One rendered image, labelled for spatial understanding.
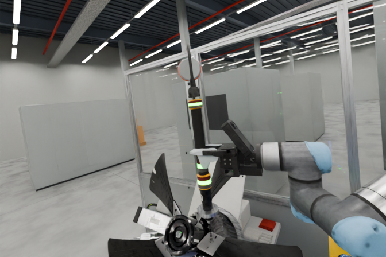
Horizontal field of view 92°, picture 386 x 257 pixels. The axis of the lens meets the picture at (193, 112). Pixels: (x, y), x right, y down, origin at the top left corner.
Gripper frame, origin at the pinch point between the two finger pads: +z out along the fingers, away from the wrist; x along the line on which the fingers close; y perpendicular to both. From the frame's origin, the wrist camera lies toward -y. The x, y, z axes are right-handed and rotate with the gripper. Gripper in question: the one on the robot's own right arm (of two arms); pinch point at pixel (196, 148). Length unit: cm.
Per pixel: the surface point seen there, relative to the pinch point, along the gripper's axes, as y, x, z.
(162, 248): 36.7, -1.4, 17.3
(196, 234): 28.1, -1.9, 2.4
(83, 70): -280, 708, 1022
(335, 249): 43, 23, -39
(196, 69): -37, 64, 23
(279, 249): 31.6, 3.3, -22.0
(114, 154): 115, 348, 444
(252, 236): 62, 46, -6
